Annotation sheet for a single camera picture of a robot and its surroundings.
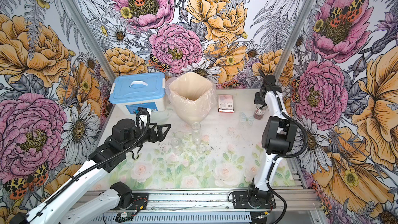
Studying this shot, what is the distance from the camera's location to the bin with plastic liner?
0.83 meters

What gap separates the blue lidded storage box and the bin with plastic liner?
0.09 m

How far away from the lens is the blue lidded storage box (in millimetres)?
959
